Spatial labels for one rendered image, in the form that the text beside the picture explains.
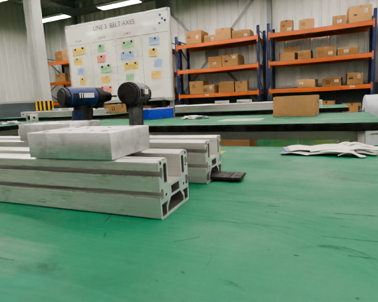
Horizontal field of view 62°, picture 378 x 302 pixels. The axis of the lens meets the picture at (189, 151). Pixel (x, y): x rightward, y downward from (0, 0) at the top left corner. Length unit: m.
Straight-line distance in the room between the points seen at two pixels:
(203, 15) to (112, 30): 8.13
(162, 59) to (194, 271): 3.48
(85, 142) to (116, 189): 0.08
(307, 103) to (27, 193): 2.12
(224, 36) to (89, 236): 10.25
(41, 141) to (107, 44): 3.67
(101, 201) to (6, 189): 0.20
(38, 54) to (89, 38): 4.91
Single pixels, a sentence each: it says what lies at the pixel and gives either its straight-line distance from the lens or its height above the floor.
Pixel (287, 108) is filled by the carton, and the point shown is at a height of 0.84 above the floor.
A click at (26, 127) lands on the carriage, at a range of 0.86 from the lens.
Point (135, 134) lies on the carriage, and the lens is 0.51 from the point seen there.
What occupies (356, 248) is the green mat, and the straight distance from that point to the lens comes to 0.39.
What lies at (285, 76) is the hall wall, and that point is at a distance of 11.04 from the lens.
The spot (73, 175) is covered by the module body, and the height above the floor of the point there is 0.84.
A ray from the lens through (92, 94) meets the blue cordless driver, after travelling 1.03.
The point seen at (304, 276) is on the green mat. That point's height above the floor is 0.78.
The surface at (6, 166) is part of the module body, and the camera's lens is 0.65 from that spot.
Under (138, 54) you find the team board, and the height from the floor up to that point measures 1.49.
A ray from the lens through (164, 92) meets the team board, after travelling 3.71.
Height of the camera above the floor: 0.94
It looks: 9 degrees down
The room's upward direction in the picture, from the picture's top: 3 degrees counter-clockwise
